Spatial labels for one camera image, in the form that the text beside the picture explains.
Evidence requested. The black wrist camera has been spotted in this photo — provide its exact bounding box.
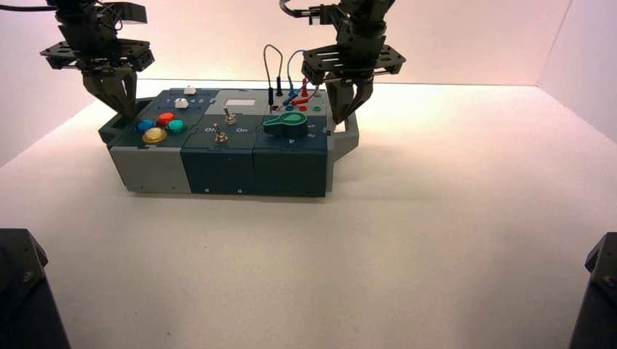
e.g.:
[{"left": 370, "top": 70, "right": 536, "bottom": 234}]
[{"left": 103, "top": 1, "right": 148, "bottom": 25}]

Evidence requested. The black patch cable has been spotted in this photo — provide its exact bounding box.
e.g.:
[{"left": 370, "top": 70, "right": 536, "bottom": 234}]
[{"left": 263, "top": 44, "right": 285, "bottom": 115}]

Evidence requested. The dark teal grey control box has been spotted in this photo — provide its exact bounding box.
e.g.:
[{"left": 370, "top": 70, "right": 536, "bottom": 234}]
[{"left": 97, "top": 87, "right": 360, "bottom": 198}]

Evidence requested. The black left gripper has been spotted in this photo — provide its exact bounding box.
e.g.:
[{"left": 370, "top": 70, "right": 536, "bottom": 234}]
[{"left": 39, "top": 38, "right": 156, "bottom": 121}]

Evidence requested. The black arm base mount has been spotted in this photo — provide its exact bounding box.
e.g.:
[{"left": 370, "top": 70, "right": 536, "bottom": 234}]
[
  {"left": 568, "top": 232, "right": 617, "bottom": 349},
  {"left": 0, "top": 228, "right": 72, "bottom": 349}
]

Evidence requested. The red patch cable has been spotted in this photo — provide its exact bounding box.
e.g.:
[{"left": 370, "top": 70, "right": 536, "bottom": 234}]
[{"left": 291, "top": 76, "right": 322, "bottom": 106}]

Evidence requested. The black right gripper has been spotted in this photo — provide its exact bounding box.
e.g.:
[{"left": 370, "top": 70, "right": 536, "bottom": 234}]
[{"left": 300, "top": 43, "right": 407, "bottom": 125}]

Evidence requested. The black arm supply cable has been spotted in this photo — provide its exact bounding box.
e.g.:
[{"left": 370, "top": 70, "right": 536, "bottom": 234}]
[
  {"left": 279, "top": 0, "right": 314, "bottom": 19},
  {"left": 0, "top": 3, "right": 56, "bottom": 14}
]

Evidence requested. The blue patch cable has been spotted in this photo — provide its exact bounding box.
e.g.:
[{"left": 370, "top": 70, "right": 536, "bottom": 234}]
[{"left": 282, "top": 49, "right": 308, "bottom": 108}]

